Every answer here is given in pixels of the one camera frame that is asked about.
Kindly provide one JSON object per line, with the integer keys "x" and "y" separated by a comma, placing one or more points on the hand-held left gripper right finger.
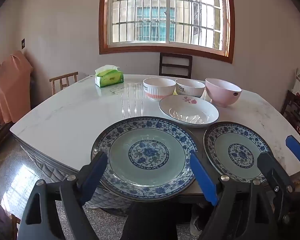
{"x": 203, "y": 177}

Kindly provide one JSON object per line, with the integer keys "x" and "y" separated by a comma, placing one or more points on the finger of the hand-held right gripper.
{"x": 272, "y": 170}
{"x": 296, "y": 150}

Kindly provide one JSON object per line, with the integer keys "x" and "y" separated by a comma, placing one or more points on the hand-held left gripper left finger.
{"x": 93, "y": 172}

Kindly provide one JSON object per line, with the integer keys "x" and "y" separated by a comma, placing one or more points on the small blue floral plate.
{"x": 240, "y": 152}

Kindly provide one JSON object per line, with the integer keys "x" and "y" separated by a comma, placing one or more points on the large blue floral plate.
{"x": 145, "y": 152}

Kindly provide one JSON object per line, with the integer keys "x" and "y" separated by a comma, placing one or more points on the white plate with pink flower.
{"x": 187, "y": 110}

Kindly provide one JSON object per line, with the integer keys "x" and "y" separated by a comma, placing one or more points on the white bowl with blue band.
{"x": 190, "y": 88}

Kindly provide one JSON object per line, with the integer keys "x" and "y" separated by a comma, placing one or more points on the white bowl with pink band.
{"x": 157, "y": 90}

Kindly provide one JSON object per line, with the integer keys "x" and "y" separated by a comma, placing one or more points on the dark wooden side shelf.
{"x": 296, "y": 112}

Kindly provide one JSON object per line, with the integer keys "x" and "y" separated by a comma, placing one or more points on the grey quilted table skirt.
{"x": 47, "y": 167}

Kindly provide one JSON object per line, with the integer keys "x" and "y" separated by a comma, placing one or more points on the person's white shoe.
{"x": 195, "y": 223}

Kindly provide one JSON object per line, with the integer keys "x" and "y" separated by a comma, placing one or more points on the person's dark trousers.
{"x": 150, "y": 222}

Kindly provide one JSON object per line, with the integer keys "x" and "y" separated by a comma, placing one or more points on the green tissue pack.
{"x": 108, "y": 78}

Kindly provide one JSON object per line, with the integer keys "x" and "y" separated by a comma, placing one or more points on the dark cushioned chair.
{"x": 0, "y": 220}

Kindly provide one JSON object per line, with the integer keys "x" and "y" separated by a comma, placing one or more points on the dark wooden chair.
{"x": 175, "y": 66}

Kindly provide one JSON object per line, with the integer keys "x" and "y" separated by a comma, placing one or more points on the large barred window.
{"x": 165, "y": 12}

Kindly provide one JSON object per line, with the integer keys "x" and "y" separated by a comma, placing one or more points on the dark wall switch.
{"x": 23, "y": 43}

